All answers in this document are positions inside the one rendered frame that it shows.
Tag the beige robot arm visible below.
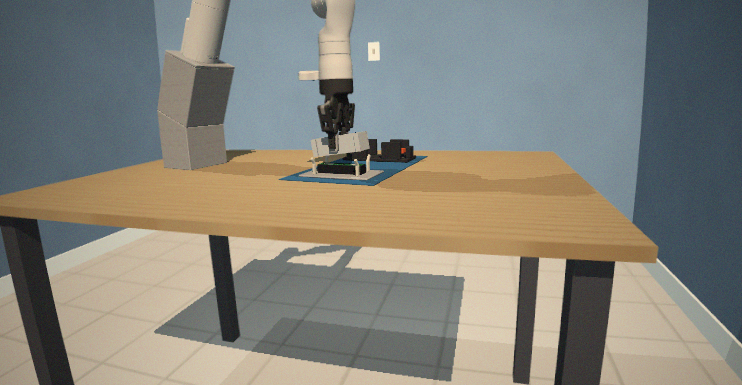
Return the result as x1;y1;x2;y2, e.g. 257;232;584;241
181;0;355;80

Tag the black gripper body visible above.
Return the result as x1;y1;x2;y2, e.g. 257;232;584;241
319;78;353;119

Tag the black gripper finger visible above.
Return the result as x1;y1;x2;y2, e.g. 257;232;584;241
338;102;355;135
317;101;344;152

